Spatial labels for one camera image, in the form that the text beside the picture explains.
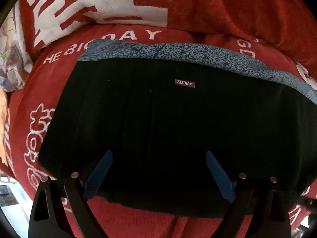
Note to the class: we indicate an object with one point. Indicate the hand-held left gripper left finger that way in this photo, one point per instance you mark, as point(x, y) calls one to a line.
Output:
point(99, 173)

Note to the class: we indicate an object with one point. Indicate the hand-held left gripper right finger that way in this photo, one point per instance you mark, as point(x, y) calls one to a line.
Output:
point(219, 176)

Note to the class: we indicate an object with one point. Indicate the black pants with blue waistband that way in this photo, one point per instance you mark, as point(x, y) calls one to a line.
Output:
point(161, 116)

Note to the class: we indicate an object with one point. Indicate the orange cloth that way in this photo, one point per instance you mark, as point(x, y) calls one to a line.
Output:
point(2, 129)

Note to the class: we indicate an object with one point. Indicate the red printed sofa seat cushion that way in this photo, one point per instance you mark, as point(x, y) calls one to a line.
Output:
point(74, 42)

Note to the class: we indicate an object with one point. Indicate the red printed sofa backrest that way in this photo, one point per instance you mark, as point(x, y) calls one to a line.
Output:
point(223, 2)

